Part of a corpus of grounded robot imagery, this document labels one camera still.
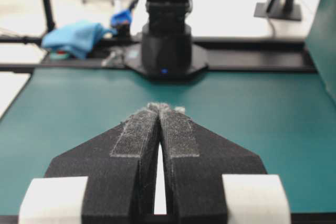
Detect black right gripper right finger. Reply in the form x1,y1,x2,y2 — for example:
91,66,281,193
158,102,291,224

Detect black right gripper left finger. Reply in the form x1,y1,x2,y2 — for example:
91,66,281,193
18,102,161,224

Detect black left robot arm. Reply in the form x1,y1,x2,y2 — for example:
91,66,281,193
124,0,208,80

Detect blue cloth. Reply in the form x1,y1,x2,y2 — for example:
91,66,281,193
41,20,117,59

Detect blue plastic object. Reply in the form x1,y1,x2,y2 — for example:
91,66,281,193
110,9,132,27

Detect black monitor stand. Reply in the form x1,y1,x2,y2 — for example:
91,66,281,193
254,0,302,22

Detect black vertical frame post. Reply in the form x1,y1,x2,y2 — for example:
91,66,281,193
43,0,55,32

